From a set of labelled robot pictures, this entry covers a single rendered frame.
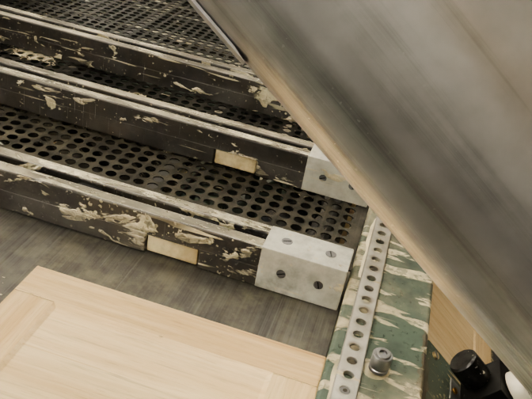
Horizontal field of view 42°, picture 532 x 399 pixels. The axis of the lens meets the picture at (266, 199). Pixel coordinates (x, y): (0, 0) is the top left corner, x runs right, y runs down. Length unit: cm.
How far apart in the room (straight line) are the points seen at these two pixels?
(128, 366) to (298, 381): 20
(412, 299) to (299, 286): 16
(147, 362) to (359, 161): 68
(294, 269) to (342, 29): 82
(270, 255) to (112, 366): 27
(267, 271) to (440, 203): 81
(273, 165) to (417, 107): 110
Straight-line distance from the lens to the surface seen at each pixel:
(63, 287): 96
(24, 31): 174
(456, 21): 19
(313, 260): 98
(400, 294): 101
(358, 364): 87
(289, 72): 20
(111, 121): 137
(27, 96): 144
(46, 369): 86
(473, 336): 185
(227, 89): 156
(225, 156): 130
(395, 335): 94
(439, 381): 95
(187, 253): 104
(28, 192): 111
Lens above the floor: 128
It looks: 12 degrees down
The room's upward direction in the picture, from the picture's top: 40 degrees counter-clockwise
